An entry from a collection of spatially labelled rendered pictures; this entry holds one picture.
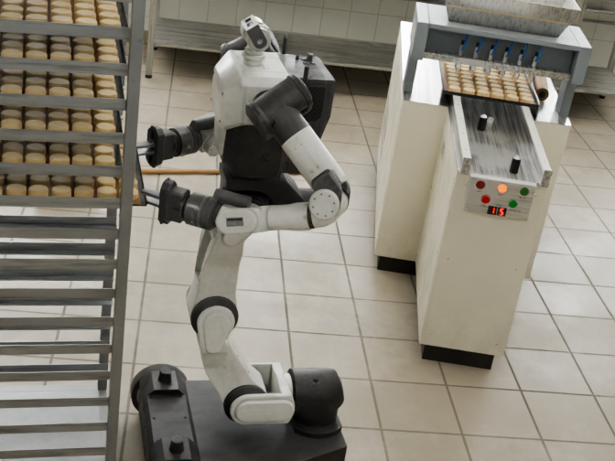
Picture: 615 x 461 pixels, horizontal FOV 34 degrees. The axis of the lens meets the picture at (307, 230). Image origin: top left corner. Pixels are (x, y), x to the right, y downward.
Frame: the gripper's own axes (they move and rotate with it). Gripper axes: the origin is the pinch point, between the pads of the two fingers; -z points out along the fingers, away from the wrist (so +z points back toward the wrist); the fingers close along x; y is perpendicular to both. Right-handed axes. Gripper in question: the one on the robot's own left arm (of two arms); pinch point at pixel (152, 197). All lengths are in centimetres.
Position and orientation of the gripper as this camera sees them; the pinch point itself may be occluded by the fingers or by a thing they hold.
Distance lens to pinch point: 271.5
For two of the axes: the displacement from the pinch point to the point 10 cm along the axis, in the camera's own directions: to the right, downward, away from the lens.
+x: 1.4, -8.8, -4.5
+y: -3.0, 4.0, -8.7
